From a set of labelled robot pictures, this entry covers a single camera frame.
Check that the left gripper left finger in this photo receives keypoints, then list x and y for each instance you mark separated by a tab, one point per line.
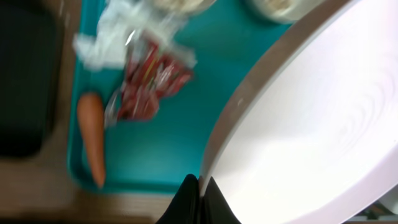
185	205

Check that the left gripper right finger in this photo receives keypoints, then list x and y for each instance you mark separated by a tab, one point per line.
214	207

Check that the pink round plate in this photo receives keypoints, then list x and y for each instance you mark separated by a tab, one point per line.
310	134

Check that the red snack wrapper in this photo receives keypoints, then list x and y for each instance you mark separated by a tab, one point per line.
150	75

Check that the white napkin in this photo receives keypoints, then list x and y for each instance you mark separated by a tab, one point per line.
120	25

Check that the orange carrot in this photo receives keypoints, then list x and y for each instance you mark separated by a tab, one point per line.
90	113

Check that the teal plastic tray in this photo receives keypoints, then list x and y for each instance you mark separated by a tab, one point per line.
156	155

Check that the grey bowl with food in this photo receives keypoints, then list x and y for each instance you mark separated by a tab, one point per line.
183	6

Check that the white bowl with peanuts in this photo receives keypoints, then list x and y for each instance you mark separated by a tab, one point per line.
282	11

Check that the black plastic tray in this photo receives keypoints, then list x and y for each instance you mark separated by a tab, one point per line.
31	47

